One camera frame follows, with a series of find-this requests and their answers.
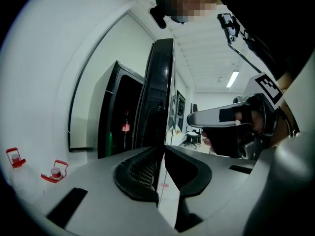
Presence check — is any person's right hand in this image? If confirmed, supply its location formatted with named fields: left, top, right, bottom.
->
left=200, top=108, right=267, bottom=155

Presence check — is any black device cable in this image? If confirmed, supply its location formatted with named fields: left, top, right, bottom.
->
left=227, top=41, right=263, bottom=74

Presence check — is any dark-framed window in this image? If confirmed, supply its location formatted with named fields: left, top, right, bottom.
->
left=169, top=89, right=187, bottom=128

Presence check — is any red-handled clear water jug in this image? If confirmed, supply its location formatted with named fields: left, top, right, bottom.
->
left=36, top=159, right=70, bottom=196
left=3, top=147, right=37, bottom=199

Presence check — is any person's head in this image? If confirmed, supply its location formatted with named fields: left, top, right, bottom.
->
left=155, top=0, right=219, bottom=25

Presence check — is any person's dark top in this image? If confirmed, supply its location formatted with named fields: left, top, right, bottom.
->
left=209, top=0, right=315, bottom=83

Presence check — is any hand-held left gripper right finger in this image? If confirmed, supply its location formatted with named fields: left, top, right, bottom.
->
left=164, top=145, right=257, bottom=236

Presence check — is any black chest-mounted device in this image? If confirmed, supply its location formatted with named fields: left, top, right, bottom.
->
left=217, top=12, right=241, bottom=44

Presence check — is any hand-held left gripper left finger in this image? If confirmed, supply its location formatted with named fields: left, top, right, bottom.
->
left=36, top=146, right=178, bottom=236

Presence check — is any green bottle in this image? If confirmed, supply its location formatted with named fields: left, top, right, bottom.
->
left=108, top=131, right=114, bottom=157

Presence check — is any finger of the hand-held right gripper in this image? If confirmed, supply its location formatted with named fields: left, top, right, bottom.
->
left=186, top=101, right=252, bottom=128

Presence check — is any black head-mounted camera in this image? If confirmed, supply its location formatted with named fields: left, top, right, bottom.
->
left=149, top=5, right=168, bottom=30

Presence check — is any black office chair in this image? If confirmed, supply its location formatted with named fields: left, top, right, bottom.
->
left=183, top=129, right=203, bottom=150

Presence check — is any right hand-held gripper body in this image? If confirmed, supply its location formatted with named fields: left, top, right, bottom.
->
left=203, top=71, right=284, bottom=160

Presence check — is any large white roller blind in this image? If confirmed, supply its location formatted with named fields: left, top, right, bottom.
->
left=67, top=10, right=156, bottom=153

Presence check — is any long ceiling light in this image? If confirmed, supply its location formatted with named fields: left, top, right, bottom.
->
left=226, top=70, right=240, bottom=89

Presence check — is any red-label bottle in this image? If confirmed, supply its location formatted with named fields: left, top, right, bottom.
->
left=121, top=110, right=131, bottom=149

